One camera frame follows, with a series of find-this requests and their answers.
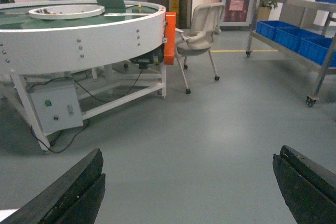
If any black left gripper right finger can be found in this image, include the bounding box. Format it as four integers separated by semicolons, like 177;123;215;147
272;145;335;223

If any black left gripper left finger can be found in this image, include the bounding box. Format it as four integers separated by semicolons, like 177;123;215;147
1;148;106;223

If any grey control box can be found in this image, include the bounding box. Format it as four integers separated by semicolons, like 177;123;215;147
29;80;83;133

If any steel wheeled shelf cart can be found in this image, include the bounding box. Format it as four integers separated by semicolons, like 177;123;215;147
246;0;335;107

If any blue bin on cart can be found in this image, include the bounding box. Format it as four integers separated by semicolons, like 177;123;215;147
256;20;332;65

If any white round conveyor table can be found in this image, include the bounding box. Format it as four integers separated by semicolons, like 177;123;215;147
1;0;167;152

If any orange motor cover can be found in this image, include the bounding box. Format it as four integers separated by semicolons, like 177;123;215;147
164;12;176;65

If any potted green plant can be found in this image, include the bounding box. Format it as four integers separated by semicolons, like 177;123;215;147
257;0;278;20

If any beige office chair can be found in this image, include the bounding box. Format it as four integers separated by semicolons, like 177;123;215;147
174;2;225;94

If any black power cable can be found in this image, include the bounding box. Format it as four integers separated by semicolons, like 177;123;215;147
26;68;144;154

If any white ring tray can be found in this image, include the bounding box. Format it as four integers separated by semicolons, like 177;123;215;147
28;4;105;20

